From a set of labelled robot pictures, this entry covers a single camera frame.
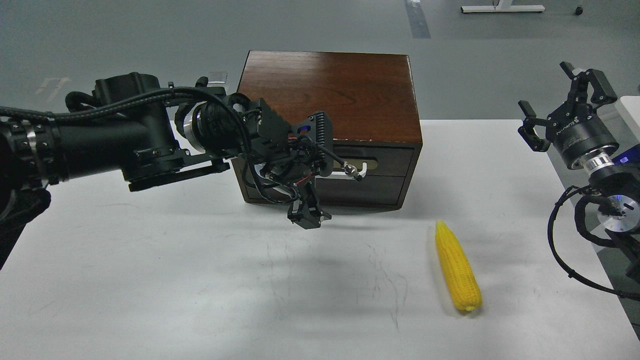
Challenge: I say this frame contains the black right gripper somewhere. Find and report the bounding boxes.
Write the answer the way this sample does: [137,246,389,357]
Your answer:
[518,61,620,170]

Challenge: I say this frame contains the white furniture with caster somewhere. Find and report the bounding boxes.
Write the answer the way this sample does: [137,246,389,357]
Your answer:
[614,94,640,143]

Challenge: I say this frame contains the yellow corn cob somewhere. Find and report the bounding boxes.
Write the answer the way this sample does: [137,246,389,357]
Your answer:
[434,219,483,313]

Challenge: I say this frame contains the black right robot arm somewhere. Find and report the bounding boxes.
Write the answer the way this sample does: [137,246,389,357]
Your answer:
[518,61,640,301]

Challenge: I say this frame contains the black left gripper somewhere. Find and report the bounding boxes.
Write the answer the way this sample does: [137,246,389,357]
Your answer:
[235,98,334,230]

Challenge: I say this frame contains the white table leg base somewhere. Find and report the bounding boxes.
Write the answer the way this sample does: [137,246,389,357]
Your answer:
[460,0,546,14]

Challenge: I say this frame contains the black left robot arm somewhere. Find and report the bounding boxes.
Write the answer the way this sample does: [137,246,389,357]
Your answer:
[1,72,338,264]

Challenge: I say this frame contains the brown wooden drawer cabinet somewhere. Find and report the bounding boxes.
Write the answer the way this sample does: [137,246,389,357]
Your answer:
[237,50,423,210]

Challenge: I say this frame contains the dark drawer with white handle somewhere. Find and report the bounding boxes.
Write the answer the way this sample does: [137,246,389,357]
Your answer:
[333,145,416,177]

